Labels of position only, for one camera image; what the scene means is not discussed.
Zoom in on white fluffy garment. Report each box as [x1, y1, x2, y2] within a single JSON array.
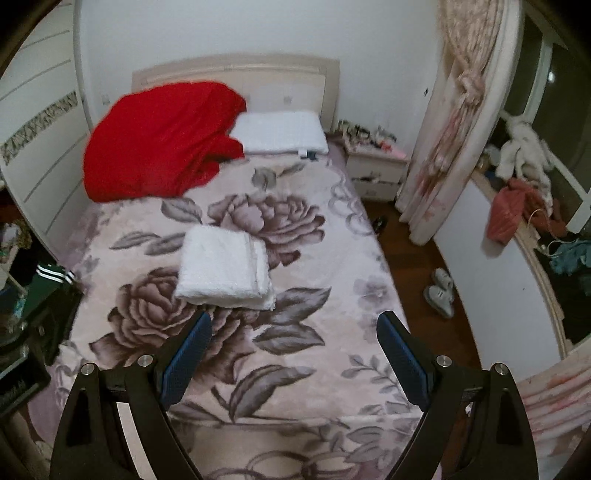
[[175, 226, 276, 311]]

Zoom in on left white slipper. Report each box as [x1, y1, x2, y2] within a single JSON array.
[[424, 285, 455, 319]]

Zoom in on white slipper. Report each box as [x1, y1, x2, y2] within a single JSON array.
[[432, 268, 455, 292], [424, 285, 455, 319]]

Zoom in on white window sill counter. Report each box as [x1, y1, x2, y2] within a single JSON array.
[[434, 172, 569, 381]]

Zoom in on right white slipper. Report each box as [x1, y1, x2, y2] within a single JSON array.
[[432, 268, 455, 292]]

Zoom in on green striped jacket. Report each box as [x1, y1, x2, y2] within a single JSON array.
[[22, 264, 83, 366]]

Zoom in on floral plush bed blanket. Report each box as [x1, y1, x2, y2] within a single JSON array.
[[28, 146, 420, 479]]

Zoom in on teal cloth on sill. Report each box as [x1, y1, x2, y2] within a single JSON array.
[[550, 240, 591, 275]]

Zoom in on red cloth on sill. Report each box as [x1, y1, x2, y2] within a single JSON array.
[[487, 178, 548, 246]]

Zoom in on white plush toy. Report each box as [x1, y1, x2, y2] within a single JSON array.
[[496, 116, 556, 209]]

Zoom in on white nightstand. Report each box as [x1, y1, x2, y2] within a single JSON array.
[[344, 139, 410, 202]]

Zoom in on red blanket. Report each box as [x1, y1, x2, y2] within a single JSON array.
[[83, 81, 246, 203]]

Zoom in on white wardrobe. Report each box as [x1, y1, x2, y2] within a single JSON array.
[[1, 1, 90, 257]]

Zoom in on white pillow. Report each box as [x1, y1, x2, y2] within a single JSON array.
[[229, 111, 329, 155]]

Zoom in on pink floral curtain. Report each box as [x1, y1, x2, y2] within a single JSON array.
[[396, 1, 524, 246]]

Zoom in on cream bed headboard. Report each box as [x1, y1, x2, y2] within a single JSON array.
[[131, 53, 341, 132]]

